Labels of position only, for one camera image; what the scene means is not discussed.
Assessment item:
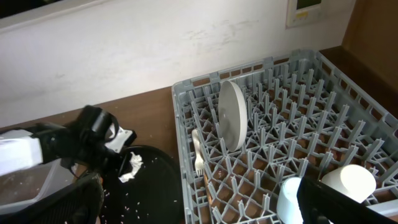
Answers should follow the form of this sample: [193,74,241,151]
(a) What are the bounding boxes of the wooden chopstick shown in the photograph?
[203,174,212,208]

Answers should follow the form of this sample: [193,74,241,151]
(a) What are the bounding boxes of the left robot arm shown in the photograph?
[1,105,137,175]

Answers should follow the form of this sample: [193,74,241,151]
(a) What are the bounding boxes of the light blue cup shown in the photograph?
[277,177,303,224]

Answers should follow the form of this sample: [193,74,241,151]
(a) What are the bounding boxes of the white paper cup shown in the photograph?
[321,164,376,203]

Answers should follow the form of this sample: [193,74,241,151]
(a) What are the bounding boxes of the white napkin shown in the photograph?
[119,152,143,184]

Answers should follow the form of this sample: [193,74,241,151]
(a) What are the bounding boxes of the grey plate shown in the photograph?
[218,81,248,152]

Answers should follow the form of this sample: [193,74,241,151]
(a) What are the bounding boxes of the wall panel device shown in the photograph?
[286,0,324,28]

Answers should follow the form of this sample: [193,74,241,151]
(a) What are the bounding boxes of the grey dishwasher rack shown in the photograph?
[172,50,397,223]

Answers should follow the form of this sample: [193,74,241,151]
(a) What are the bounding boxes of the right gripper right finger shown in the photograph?
[297,177,397,224]

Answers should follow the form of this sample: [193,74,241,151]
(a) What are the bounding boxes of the white plastic fork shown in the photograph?
[192,129,205,177]

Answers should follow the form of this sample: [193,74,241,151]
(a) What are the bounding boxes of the round black tray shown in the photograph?
[99,146,183,224]

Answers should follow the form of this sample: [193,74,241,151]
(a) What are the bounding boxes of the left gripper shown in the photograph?
[83,146,131,177]

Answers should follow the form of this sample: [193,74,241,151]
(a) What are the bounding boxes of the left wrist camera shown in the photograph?
[105,124,137,153]

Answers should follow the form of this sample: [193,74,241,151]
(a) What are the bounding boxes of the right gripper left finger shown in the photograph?
[1,173,104,224]

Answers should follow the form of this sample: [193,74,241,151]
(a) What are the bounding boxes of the clear plastic bin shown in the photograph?
[1,160,73,215]

